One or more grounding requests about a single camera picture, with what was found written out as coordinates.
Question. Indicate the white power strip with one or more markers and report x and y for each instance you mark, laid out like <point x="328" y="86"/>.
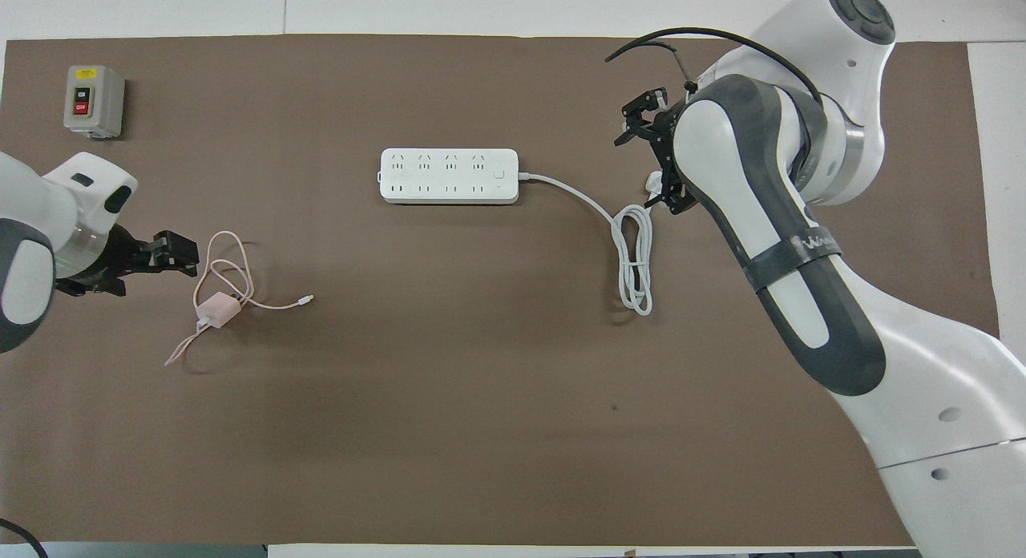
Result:
<point x="449" y="177"/>

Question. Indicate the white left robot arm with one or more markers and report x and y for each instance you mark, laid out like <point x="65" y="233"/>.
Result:
<point x="24" y="205"/>

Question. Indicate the brown table mat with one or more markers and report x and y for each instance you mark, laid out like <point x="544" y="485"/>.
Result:
<point x="481" y="422"/>

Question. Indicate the pink charger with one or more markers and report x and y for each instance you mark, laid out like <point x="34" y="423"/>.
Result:
<point x="218" y="309"/>

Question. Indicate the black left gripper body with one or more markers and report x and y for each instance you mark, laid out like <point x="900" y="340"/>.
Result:
<point x="108" y="257"/>

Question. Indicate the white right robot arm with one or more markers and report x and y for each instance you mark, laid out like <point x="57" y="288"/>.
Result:
<point x="721" y="165"/>

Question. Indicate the grey on-off switch box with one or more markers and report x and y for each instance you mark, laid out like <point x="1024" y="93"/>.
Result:
<point x="92" y="101"/>

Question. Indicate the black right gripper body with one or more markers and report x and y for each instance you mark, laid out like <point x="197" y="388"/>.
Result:
<point x="665" y="141"/>

